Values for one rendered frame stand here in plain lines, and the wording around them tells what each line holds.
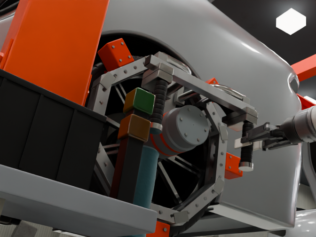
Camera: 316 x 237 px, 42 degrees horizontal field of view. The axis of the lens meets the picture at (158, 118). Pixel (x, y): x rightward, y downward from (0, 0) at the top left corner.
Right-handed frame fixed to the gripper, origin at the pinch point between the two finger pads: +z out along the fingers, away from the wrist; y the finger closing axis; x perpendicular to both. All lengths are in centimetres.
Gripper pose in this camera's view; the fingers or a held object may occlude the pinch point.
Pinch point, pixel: (248, 144)
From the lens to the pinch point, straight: 129.6
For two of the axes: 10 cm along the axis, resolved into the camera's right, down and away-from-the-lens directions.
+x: 1.5, -9.0, 4.2
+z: -5.6, 2.7, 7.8
